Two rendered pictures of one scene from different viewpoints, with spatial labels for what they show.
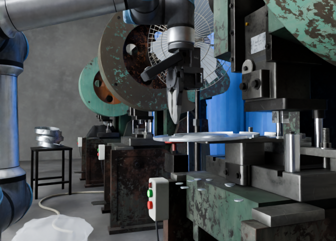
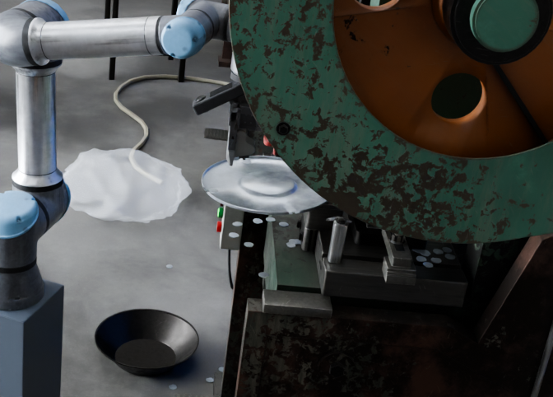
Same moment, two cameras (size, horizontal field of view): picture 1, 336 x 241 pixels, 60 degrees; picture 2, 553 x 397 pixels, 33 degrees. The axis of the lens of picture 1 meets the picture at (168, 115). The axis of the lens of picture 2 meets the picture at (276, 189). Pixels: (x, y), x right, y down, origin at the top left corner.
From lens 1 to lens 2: 1.44 m
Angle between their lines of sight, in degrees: 30
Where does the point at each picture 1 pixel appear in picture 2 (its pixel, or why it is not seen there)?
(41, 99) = not seen: outside the picture
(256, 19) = not seen: hidden behind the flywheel
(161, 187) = (232, 211)
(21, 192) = (57, 199)
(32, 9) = (66, 50)
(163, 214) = (231, 243)
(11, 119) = (48, 123)
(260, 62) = not seen: hidden behind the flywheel
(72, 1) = (105, 49)
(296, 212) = (296, 306)
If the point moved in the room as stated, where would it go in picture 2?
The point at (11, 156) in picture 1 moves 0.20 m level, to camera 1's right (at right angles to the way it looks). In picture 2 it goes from (47, 162) to (127, 183)
